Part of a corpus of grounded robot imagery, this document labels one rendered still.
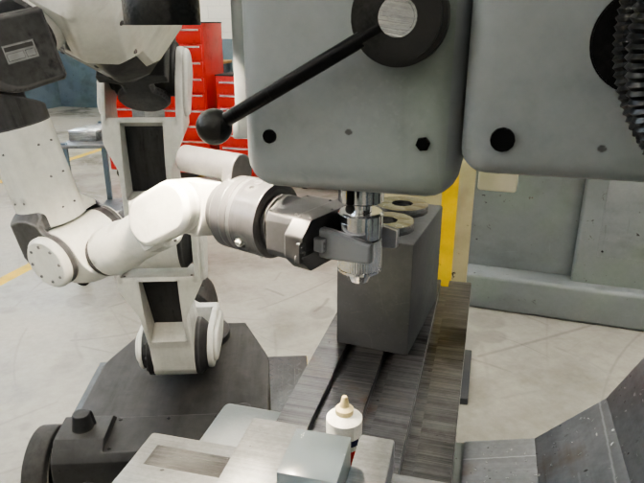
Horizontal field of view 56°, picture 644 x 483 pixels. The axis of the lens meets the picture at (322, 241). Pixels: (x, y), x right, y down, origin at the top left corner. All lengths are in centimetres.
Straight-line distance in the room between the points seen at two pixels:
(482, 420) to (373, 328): 159
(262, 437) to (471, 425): 190
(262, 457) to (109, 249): 39
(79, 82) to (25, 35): 1110
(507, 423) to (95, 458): 160
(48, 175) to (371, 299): 50
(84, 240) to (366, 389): 46
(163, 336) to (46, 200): 65
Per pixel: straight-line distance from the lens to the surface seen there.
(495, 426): 249
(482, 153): 47
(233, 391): 159
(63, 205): 93
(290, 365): 200
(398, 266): 91
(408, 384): 90
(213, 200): 70
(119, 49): 97
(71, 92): 1213
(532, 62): 46
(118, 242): 85
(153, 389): 164
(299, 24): 51
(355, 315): 96
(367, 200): 60
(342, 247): 61
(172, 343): 148
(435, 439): 81
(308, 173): 52
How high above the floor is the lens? 145
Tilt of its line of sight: 20 degrees down
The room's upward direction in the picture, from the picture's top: straight up
